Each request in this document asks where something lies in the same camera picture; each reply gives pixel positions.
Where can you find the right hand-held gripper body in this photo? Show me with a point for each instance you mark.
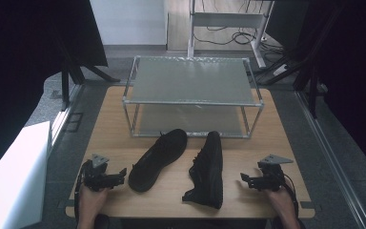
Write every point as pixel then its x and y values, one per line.
pixel 271 176

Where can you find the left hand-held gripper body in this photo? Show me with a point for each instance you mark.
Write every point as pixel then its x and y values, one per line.
pixel 96 178

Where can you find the black shoe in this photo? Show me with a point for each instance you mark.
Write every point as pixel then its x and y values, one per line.
pixel 157 160
pixel 208 173

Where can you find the metal two-tier shoe rack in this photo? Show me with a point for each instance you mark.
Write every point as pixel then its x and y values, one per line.
pixel 192 82

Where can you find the person's left hand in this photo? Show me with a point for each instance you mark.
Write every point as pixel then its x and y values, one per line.
pixel 90 200

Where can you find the person's right hand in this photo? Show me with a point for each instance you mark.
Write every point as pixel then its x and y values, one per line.
pixel 279 200

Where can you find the white cabinet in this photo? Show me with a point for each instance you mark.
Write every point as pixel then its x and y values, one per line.
pixel 16 178

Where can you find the black metal stand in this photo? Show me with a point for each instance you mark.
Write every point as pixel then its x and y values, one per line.
pixel 76 73
pixel 301 70

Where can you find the white power strip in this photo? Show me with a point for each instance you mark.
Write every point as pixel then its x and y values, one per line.
pixel 280 70

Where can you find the black curtain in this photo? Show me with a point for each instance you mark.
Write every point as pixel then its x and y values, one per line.
pixel 28 63
pixel 355 79

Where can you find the aluminium floor rail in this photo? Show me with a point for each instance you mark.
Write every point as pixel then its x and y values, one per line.
pixel 330 152

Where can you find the white desk frame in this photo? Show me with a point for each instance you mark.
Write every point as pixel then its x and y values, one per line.
pixel 225 20

